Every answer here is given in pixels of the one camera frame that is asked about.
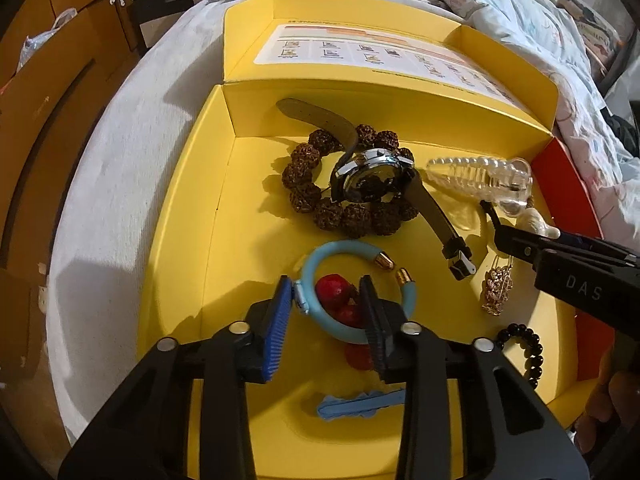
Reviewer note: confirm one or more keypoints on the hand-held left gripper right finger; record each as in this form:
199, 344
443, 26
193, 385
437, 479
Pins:
374, 332

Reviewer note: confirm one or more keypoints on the cream shell pendant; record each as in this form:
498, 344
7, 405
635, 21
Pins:
535, 220

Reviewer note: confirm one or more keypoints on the person's right hand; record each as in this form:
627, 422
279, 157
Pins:
602, 405

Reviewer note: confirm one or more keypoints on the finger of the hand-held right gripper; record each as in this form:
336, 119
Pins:
592, 246
520, 244

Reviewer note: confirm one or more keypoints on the blue hair clip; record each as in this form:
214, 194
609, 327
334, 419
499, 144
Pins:
345, 405

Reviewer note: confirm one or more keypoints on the wooden cabinet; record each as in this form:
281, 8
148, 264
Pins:
50, 110

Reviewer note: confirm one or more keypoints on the patterned pillow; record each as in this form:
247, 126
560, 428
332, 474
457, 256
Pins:
590, 30

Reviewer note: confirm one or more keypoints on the yellow cardboard box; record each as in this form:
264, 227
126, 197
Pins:
250, 210

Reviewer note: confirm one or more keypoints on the dark nightstand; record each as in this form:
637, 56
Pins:
160, 10

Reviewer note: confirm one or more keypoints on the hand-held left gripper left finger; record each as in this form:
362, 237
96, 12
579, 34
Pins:
277, 330

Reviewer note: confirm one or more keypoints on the pastel printed duvet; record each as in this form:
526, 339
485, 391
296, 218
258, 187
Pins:
525, 20

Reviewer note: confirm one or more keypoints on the light blue bangle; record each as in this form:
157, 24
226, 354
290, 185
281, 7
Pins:
325, 252

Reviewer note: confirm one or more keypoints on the white plastic bag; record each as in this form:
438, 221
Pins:
40, 40

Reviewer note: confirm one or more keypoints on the clear plastic hair claw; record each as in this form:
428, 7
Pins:
475, 175

